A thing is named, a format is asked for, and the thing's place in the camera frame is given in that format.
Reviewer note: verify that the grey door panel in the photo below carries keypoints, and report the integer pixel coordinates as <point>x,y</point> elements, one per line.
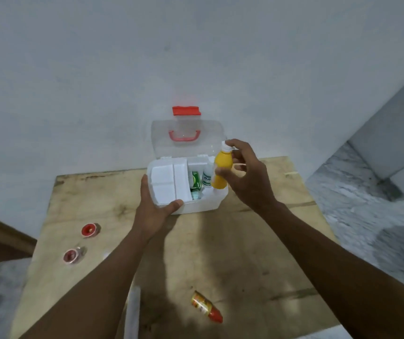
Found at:
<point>396,137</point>

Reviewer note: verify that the small bottle red cap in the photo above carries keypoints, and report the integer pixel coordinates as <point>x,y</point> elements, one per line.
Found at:
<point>205,306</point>

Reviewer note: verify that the person's right thumb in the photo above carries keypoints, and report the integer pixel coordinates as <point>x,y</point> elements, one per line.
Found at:
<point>226,175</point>

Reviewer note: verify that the person's right hand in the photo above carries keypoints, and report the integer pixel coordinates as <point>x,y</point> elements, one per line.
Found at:
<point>253,183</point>

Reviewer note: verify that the person's left hand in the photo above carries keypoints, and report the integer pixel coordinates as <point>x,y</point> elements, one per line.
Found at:
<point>149,217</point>

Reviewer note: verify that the green packet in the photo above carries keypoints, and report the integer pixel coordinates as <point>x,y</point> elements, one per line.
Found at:
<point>196,180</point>

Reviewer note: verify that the yellow bottle white cap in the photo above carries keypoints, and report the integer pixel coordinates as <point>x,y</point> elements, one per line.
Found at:
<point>223,160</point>

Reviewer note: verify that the person's left forearm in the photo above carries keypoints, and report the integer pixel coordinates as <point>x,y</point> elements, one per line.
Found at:
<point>103,285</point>

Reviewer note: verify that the red tealight candle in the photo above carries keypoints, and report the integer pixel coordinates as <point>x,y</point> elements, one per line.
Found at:
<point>71,256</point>
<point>89,230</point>

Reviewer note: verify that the small teal packet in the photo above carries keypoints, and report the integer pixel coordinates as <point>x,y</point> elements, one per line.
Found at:
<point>196,195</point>

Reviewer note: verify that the person's right forearm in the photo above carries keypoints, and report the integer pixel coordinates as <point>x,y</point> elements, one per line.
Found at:
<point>332,275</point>

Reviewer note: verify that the white storage box clear lid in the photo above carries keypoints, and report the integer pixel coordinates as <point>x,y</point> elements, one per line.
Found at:
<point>194,204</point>

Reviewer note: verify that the white plastic inner tray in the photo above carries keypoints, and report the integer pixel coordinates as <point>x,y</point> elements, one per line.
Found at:
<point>165,181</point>

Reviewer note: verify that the white bottle green label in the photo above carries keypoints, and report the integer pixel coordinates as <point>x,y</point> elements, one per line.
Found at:
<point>207,178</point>

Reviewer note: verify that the person's left thumb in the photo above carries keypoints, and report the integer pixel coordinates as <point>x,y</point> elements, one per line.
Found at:
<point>172,206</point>

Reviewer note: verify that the brown wooden furniture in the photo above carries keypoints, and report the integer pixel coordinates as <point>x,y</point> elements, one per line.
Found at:
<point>0,240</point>

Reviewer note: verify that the white plastic strip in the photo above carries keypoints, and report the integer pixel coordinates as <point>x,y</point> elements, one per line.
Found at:
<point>132,314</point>

